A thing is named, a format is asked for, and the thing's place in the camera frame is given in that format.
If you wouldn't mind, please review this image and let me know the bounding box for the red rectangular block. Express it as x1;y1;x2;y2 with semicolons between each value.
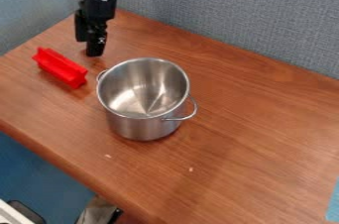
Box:
32;48;86;88

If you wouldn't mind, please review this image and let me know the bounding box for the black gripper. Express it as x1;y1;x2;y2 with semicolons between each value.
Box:
74;0;116;56

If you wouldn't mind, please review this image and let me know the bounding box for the stainless steel pot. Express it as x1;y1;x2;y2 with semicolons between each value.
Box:
96;57;198;142

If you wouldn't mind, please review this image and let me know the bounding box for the white object bottom left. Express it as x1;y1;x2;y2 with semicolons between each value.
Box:
0;199;34;224

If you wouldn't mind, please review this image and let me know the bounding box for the black object bottom left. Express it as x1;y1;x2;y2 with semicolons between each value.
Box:
7;200;46;224

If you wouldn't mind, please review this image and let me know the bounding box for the grey table leg bracket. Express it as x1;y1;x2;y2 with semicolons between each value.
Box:
74;196;122;224

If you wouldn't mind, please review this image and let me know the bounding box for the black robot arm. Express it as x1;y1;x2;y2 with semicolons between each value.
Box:
74;0;117;57

